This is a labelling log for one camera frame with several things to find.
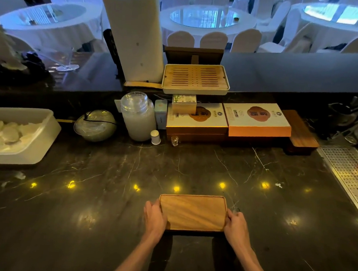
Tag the person's right hand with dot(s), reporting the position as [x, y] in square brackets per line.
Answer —
[238, 232]

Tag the person's left hand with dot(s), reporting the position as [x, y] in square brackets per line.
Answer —
[155, 220]

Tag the wooden tray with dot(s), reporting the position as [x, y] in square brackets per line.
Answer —
[194, 212]

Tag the person's left forearm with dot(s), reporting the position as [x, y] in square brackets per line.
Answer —
[135, 258]

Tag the dark marble countertop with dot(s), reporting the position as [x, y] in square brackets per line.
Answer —
[69, 239]

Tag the small white paper scrap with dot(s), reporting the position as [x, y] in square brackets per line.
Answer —
[19, 175]
[278, 185]

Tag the tiny clear shot glass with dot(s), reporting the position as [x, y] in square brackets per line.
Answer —
[174, 141]

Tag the small white bottle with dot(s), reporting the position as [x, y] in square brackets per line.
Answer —
[155, 138]

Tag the flat brown box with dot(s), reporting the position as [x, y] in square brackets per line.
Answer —
[197, 137]

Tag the clear glass lidded jar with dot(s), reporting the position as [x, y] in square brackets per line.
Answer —
[138, 119]

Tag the pale blue carton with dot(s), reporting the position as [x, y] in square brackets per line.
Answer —
[161, 114]

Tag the round pale green lidded pot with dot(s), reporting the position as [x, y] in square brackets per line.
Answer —
[94, 128]

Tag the white and orange gift box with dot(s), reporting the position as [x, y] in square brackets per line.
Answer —
[257, 123]

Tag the white and gold-brown gift box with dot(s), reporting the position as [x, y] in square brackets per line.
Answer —
[216, 119]

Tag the small beige box green print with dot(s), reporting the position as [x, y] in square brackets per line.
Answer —
[184, 105]

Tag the wooden board on dark base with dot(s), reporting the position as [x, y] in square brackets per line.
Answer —
[300, 130]

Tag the perforated metal drain tray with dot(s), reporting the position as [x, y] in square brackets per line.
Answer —
[343, 171]

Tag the white plastic container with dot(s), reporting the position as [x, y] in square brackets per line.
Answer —
[42, 149]

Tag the gold metal spoon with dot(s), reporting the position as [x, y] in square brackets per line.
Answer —
[65, 121]

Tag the yellow wooden roll holder base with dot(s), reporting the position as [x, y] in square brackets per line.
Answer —
[142, 84]

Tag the clear glass cup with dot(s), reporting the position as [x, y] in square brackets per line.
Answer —
[351, 139]

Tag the bamboo slatted tea tray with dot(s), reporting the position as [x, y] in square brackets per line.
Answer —
[196, 79]

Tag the black metal pot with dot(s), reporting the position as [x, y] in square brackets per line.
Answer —
[343, 115]

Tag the raised dark bar top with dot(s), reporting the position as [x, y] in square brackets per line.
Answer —
[291, 74]

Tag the pile of white translucent pieces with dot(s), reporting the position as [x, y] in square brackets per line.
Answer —
[9, 134]

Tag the black tall slim device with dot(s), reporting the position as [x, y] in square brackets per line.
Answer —
[112, 54]

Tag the clear wine glass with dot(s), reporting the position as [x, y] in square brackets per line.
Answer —
[67, 67]

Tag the large white paper towel roll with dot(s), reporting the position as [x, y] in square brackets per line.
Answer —
[133, 37]

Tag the group of white covered chairs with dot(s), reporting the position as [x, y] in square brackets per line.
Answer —
[213, 40]

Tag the dark rock ornament base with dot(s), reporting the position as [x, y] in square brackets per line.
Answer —
[31, 73]

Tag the round white dining table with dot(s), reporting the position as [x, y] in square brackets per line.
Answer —
[340, 13]
[47, 14]
[204, 19]

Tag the white coral ornament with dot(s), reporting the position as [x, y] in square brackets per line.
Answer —
[5, 50]

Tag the white wall socket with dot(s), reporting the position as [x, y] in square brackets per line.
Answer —
[118, 106]

